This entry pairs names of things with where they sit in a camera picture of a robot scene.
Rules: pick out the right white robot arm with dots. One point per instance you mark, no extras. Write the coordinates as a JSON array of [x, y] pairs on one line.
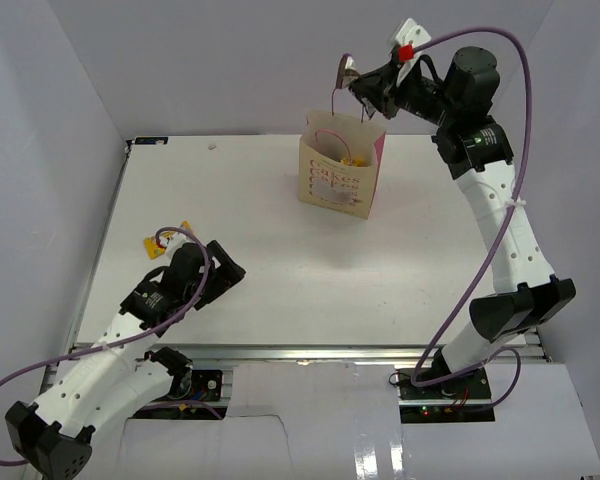
[[475, 148]]

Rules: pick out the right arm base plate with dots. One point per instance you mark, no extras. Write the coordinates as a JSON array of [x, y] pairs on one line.
[[463, 400]]

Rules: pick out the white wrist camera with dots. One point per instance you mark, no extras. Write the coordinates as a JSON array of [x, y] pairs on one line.
[[172, 242], [404, 41]]

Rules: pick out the brown chocolate bar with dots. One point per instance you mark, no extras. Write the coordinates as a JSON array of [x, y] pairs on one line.
[[346, 72]]

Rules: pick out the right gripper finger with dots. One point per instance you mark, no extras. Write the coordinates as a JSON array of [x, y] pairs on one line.
[[378, 101], [376, 81]]

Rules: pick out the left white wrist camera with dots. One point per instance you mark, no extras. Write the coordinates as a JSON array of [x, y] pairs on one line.
[[172, 242]]

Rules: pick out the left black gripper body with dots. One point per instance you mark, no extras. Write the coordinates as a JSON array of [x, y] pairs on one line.
[[190, 295]]

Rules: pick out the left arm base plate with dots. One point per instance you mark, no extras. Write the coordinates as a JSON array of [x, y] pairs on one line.
[[193, 398]]

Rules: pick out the beige pink paper bag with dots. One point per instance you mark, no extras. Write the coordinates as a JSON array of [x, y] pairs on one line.
[[322, 180]]

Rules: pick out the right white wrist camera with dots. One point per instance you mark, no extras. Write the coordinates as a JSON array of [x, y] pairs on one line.
[[404, 41]]

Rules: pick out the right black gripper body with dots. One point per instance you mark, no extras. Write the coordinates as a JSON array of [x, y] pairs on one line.
[[421, 97]]

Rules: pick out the left blue table label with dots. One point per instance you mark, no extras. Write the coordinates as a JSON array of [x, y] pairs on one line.
[[150, 140]]

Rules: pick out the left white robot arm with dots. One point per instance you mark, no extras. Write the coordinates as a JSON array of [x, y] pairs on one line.
[[56, 431]]

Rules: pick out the yellow M&M's pack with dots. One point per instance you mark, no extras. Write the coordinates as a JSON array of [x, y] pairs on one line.
[[354, 161], [153, 247]]

